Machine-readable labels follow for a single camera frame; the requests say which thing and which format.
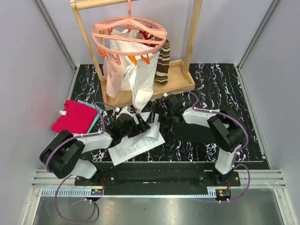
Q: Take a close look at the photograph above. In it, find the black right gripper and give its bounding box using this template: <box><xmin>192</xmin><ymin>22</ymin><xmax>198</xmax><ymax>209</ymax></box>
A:
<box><xmin>146</xmin><ymin>103</ymin><xmax>174</xmax><ymax>129</ymax></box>

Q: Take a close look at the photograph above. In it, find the white signature form sheet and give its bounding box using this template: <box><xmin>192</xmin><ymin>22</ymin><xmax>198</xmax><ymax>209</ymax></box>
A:
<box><xmin>141</xmin><ymin>112</ymin><xmax>160</xmax><ymax>139</ymax></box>

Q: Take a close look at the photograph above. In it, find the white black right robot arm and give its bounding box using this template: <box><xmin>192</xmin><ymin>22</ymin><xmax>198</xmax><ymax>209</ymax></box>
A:
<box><xmin>151</xmin><ymin>94</ymin><xmax>248</xmax><ymax>186</ymax></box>

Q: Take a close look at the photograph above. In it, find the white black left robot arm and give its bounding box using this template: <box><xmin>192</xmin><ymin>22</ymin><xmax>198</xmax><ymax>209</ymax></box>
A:
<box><xmin>39</xmin><ymin>107</ymin><xmax>156</xmax><ymax>186</ymax></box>

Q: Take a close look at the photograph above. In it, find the white printed text sheet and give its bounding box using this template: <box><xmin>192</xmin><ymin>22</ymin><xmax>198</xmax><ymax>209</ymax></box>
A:
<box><xmin>108</xmin><ymin>133</ymin><xmax>165</xmax><ymax>165</ymax></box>

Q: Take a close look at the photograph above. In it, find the teal folded cloth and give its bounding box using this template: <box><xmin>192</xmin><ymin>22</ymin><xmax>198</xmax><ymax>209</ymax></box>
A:
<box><xmin>77</xmin><ymin>100</ymin><xmax>104</xmax><ymax>133</ymax></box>

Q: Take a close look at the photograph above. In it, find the brown striped sock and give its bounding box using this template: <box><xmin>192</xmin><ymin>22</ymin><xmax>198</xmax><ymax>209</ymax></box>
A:
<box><xmin>155</xmin><ymin>40</ymin><xmax>170</xmax><ymax>85</ymax></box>

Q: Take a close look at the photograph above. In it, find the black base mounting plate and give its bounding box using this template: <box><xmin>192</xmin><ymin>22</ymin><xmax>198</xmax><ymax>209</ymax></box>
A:
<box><xmin>75</xmin><ymin>162</ymin><xmax>241</xmax><ymax>197</ymax></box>

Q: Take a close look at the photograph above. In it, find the red folded shirt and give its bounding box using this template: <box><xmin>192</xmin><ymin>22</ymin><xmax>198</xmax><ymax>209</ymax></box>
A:
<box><xmin>51</xmin><ymin>100</ymin><xmax>97</xmax><ymax>134</ymax></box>

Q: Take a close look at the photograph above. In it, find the pink hanging cloth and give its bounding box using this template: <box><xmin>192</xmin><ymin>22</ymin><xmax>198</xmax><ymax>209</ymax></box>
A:
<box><xmin>103</xmin><ymin>59</ymin><xmax>123</xmax><ymax>98</ymax></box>

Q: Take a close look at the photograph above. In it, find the white hanging towel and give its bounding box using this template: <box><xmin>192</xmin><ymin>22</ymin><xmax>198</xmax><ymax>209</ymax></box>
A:
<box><xmin>104</xmin><ymin>29</ymin><xmax>160</xmax><ymax>117</ymax></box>

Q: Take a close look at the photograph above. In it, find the red white patterned cloth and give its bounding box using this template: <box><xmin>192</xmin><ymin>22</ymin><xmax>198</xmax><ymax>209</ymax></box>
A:
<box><xmin>138</xmin><ymin>30</ymin><xmax>156</xmax><ymax>47</ymax></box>

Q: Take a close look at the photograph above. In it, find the pink round clip hanger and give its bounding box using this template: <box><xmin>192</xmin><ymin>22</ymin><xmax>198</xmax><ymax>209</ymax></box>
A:
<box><xmin>92</xmin><ymin>0</ymin><xmax>167</xmax><ymax>65</ymax></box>

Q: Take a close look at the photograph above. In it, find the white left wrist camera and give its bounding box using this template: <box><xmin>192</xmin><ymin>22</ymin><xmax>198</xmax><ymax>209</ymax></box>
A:
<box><xmin>115</xmin><ymin>106</ymin><xmax>131</xmax><ymax>117</ymax></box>

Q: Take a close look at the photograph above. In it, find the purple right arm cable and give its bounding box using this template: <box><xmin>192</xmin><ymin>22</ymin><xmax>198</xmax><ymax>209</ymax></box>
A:
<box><xmin>164</xmin><ymin>90</ymin><xmax>251</xmax><ymax>203</ymax></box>

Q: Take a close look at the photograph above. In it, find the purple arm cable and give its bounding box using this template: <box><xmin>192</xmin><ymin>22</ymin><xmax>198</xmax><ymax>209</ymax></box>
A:
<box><xmin>164</xmin><ymin>90</ymin><xmax>251</xmax><ymax>203</ymax></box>
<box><xmin>45</xmin><ymin>102</ymin><xmax>119</xmax><ymax>222</ymax></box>

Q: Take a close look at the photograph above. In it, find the wooden drying rack frame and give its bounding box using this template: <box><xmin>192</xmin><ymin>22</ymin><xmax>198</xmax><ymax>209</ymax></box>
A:
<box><xmin>70</xmin><ymin>0</ymin><xmax>202</xmax><ymax>110</ymax></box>

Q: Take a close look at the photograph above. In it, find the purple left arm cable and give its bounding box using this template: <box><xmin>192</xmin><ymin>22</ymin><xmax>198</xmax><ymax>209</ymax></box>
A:
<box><xmin>45</xmin><ymin>102</ymin><xmax>119</xmax><ymax>222</ymax></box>

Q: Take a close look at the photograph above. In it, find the aluminium frame rail left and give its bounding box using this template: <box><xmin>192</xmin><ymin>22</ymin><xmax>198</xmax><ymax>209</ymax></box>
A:
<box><xmin>33</xmin><ymin>0</ymin><xmax>77</xmax><ymax>71</ymax></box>

